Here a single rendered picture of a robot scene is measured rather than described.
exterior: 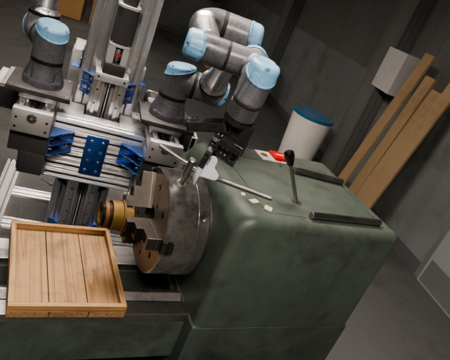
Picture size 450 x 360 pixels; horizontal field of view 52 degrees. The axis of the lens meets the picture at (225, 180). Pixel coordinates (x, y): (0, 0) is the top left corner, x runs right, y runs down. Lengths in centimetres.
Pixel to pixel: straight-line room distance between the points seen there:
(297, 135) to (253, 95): 442
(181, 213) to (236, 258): 19
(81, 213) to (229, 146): 125
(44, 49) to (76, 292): 91
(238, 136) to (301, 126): 432
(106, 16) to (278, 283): 123
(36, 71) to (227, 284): 106
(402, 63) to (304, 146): 140
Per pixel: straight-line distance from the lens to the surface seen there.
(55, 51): 184
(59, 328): 137
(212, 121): 117
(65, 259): 146
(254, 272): 133
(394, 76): 511
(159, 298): 146
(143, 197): 135
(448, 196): 445
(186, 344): 145
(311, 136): 547
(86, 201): 221
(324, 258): 143
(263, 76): 106
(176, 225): 123
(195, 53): 114
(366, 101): 537
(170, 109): 189
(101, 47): 201
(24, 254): 146
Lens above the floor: 180
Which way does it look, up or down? 24 degrees down
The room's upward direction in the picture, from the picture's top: 22 degrees clockwise
